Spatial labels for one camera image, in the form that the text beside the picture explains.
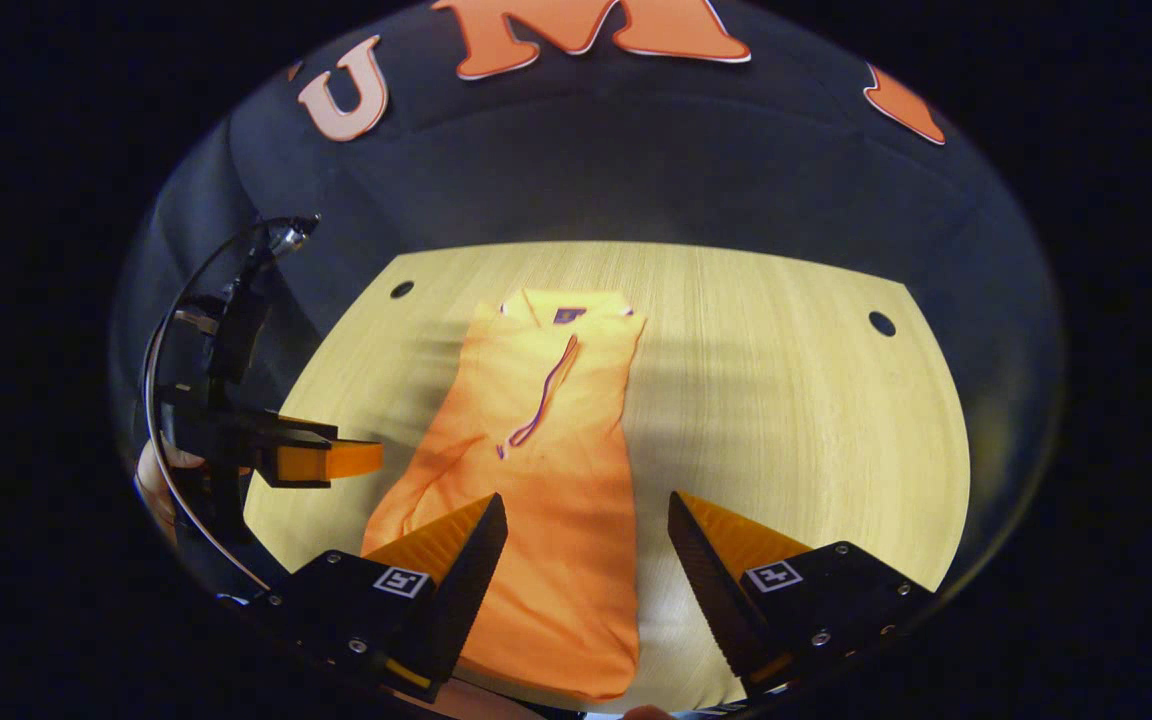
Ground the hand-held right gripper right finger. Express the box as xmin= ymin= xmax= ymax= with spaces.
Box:
xmin=668 ymin=490 xmax=938 ymax=699

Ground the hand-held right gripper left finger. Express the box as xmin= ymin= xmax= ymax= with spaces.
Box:
xmin=246 ymin=492 xmax=510 ymax=702

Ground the orange T-shirt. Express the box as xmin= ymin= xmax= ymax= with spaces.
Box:
xmin=361 ymin=288 xmax=649 ymax=703

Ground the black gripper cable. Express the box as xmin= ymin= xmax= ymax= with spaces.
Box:
xmin=140 ymin=214 xmax=273 ymax=594

